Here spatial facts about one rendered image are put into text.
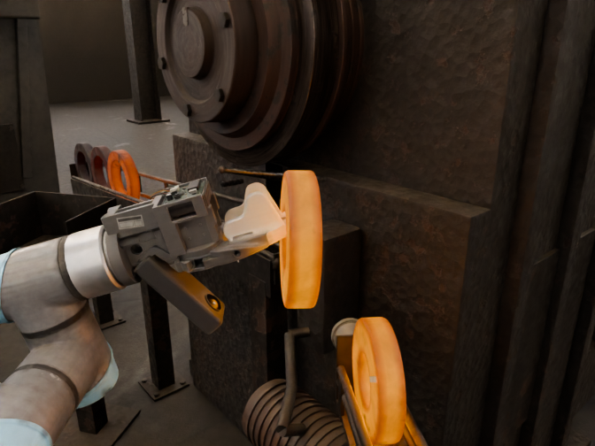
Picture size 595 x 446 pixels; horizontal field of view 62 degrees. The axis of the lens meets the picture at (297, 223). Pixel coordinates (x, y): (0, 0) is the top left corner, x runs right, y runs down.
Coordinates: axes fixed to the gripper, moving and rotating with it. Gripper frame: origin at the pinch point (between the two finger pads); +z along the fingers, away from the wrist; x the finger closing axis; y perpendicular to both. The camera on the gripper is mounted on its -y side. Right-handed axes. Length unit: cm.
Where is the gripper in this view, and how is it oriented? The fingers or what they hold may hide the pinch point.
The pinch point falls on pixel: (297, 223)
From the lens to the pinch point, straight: 56.0
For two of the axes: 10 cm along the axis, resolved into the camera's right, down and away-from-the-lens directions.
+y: -2.6, -9.0, -3.6
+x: -1.0, -3.4, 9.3
